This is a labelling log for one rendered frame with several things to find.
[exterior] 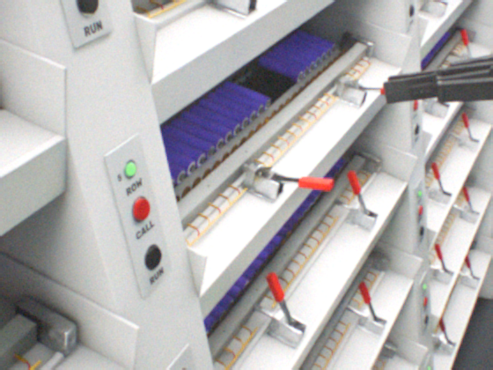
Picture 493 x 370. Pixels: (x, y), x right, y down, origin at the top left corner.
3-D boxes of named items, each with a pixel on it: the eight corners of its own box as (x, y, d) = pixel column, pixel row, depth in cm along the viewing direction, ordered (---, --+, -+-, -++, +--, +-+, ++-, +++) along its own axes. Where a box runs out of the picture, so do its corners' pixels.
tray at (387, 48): (393, 92, 110) (412, 38, 104) (192, 333, 64) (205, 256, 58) (282, 50, 116) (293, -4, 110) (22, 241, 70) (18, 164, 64)
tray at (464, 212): (486, 205, 190) (504, 165, 182) (425, 349, 143) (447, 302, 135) (415, 176, 196) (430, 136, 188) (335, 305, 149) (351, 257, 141)
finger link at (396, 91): (440, 95, 89) (439, 97, 88) (388, 102, 93) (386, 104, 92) (436, 73, 88) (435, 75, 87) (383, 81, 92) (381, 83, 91)
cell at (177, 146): (158, 142, 79) (206, 163, 78) (148, 149, 78) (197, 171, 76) (158, 129, 78) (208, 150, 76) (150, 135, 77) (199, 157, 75)
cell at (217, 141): (177, 128, 82) (224, 148, 81) (168, 134, 81) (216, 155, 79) (178, 114, 81) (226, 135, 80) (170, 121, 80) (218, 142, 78)
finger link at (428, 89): (452, 90, 87) (445, 99, 85) (412, 95, 90) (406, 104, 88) (449, 78, 87) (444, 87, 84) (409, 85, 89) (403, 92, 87)
